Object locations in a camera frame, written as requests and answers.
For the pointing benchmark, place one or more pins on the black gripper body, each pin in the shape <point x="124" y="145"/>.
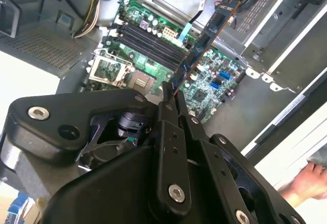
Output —
<point x="110" y="196"/>

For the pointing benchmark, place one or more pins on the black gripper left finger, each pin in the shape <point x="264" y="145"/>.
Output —
<point x="51" y="129"/>

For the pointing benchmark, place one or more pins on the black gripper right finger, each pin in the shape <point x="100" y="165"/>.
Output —
<point x="224" y="173"/>

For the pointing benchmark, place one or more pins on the blue RAM stick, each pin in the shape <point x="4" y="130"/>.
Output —
<point x="204" y="37"/>

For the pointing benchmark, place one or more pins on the person's bare hand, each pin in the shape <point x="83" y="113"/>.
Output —
<point x="306" y="185"/>

